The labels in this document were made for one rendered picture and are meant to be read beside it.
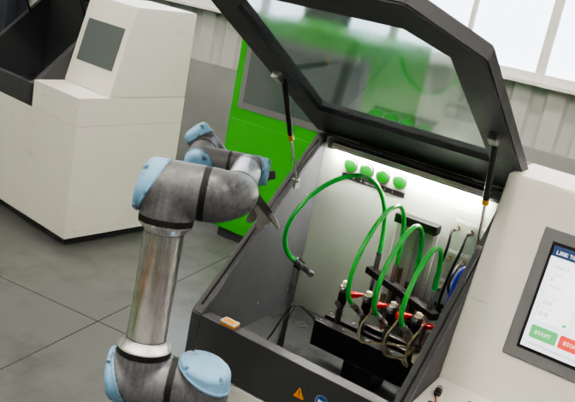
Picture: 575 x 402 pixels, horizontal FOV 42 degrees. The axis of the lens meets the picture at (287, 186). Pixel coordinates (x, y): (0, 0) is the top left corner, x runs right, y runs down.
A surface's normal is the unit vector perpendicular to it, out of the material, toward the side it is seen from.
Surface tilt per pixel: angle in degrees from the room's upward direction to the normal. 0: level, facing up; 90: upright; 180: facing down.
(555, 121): 90
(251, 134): 90
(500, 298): 76
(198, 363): 7
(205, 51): 90
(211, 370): 7
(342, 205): 90
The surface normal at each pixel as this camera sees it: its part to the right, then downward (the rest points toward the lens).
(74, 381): 0.18, -0.94
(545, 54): -0.44, 0.18
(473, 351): -0.48, -0.09
